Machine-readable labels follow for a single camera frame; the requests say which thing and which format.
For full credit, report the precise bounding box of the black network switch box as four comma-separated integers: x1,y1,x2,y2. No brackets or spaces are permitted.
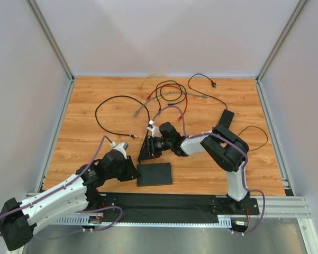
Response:
137,162,172,187

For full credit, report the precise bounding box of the black cable teal plug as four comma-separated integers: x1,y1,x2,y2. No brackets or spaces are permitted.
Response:
94,95,151,162

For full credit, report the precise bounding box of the grey ethernet cable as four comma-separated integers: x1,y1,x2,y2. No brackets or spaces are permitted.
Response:
132,92,211,117

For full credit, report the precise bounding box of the red ethernet cable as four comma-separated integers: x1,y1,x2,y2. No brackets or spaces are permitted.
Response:
146,85,188,123

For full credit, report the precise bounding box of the black ethernet cable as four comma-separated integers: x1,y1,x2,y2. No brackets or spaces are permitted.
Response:
155,80,186,113

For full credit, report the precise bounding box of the black power adapter brick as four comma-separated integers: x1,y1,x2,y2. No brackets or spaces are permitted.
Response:
218,110,234,129

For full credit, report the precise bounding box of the yellow ethernet cable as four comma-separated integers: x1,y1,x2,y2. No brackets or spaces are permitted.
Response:
139,72,173,102

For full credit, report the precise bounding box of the black mains power cord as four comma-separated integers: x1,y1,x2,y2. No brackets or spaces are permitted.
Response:
187,73,228,112

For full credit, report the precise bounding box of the thin black DC cable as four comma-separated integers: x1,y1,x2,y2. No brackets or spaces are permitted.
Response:
238,124,270,152

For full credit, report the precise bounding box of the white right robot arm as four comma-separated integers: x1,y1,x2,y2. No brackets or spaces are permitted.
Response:
138,121,250,210

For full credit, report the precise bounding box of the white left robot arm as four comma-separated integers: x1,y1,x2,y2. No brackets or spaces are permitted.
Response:
0,149,140,251

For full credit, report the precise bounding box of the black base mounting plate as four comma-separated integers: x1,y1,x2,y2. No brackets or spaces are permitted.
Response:
86,193,260,219

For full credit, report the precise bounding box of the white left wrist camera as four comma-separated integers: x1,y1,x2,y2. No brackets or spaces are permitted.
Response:
110,142,129,159

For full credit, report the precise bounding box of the grey slotted cable duct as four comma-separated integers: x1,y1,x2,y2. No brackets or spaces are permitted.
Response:
53,214,232,228

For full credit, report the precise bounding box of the aluminium front frame rail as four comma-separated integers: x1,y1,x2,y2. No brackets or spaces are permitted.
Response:
23,192,311,219

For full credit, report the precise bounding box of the aluminium left frame post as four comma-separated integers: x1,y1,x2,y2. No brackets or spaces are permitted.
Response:
26,0,75,81

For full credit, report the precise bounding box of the aluminium frame post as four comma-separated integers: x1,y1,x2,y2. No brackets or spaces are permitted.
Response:
26,0,75,81
256,0,309,83

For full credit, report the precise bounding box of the aluminium right frame post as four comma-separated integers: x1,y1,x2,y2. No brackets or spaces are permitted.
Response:
256,0,309,83

